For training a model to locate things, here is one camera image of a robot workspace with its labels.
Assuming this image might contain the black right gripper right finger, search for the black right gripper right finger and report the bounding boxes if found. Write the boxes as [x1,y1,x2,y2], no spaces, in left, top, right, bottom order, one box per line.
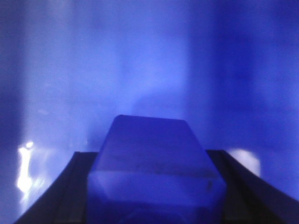
[207,150,299,224]

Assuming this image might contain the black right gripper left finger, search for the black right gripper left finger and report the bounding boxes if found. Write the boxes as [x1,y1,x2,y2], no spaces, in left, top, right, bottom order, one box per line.
[15,152,98,224]

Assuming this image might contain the blue bottle-shaped part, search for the blue bottle-shaped part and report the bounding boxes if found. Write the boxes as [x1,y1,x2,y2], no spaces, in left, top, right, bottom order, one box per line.
[87,115,227,224]

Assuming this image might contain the large blue bin right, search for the large blue bin right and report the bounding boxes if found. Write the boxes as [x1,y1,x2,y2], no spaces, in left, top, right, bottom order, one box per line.
[0,0,299,224]

